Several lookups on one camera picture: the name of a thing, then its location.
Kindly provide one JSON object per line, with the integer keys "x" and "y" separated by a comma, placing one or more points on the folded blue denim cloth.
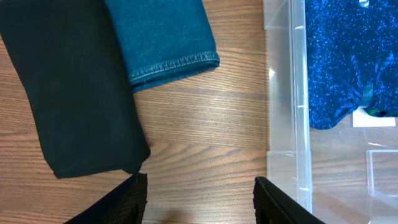
{"x": 163, "y": 40}

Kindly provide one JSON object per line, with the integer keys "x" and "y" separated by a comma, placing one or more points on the folded black cloth left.
{"x": 68, "y": 59}

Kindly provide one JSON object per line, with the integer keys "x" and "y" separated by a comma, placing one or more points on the white label in container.
{"x": 363, "y": 120}

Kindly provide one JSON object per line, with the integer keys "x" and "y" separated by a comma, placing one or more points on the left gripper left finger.
{"x": 125, "y": 204}

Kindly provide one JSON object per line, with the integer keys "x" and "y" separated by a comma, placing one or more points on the clear plastic container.
{"x": 339, "y": 175}

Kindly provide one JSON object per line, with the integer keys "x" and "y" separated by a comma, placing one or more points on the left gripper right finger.
{"x": 273, "y": 206}

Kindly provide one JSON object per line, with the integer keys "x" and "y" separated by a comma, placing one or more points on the blue glitter cloth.
{"x": 351, "y": 59}

